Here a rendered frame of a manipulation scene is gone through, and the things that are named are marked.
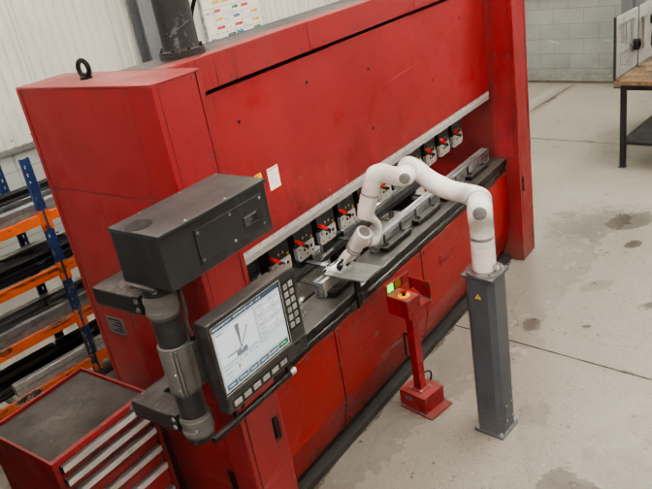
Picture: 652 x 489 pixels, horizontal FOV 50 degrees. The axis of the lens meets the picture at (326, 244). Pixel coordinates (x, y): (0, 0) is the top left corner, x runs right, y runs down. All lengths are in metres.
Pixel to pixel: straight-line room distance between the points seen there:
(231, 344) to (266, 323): 0.18
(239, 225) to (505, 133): 3.44
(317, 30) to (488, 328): 1.72
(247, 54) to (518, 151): 2.85
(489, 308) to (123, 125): 1.98
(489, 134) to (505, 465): 2.63
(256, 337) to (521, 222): 3.57
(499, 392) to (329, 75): 1.90
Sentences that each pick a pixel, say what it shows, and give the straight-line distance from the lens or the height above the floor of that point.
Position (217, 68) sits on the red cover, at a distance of 3.02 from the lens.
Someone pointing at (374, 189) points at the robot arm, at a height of 1.50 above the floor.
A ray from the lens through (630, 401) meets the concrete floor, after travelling 4.38.
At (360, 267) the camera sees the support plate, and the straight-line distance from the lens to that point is 3.77.
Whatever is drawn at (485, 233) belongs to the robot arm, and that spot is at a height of 1.23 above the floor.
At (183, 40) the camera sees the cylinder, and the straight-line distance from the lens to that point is 3.02.
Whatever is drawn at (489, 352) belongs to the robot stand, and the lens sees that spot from 3.75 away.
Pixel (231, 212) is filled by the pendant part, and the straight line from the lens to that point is 2.30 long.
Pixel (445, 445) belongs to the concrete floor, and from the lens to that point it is 4.05.
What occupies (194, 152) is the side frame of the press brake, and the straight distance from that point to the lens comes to 2.66.
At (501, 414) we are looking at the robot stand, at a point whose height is 0.15.
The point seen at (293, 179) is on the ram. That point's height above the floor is 1.60.
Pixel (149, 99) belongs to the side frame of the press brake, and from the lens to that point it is 2.54.
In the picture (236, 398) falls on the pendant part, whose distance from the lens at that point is 2.45.
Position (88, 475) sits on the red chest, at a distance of 3.13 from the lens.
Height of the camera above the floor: 2.68
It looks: 24 degrees down
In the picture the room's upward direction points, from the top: 10 degrees counter-clockwise
